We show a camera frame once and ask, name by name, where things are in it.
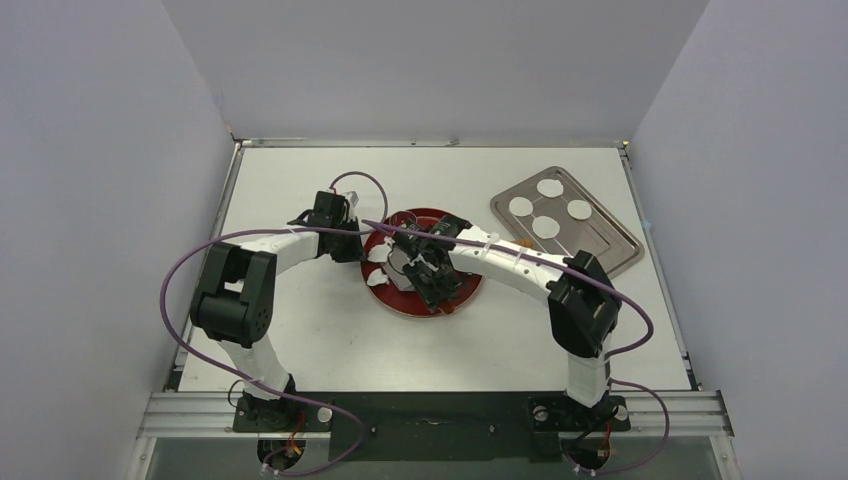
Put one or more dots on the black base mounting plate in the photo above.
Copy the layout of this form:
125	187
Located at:
437	426

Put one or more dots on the round red lacquer tray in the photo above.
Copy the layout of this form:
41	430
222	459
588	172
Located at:
402	299

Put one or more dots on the rectangular steel tray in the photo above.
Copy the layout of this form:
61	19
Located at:
602	235

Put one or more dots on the torn white dough scrap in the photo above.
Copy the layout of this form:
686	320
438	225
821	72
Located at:
379	254

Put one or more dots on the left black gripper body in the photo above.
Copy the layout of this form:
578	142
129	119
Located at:
347	248

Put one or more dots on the white dough piece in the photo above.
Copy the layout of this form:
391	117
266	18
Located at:
377	277

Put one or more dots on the white dumpling wrapper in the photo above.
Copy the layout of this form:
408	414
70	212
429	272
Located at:
520	207
579	209
550	188
545	227

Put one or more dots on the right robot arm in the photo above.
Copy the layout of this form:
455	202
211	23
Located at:
582	304

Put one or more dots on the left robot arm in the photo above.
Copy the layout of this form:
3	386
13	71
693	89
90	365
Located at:
234	300

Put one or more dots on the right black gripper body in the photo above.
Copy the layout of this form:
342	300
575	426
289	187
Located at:
429	278

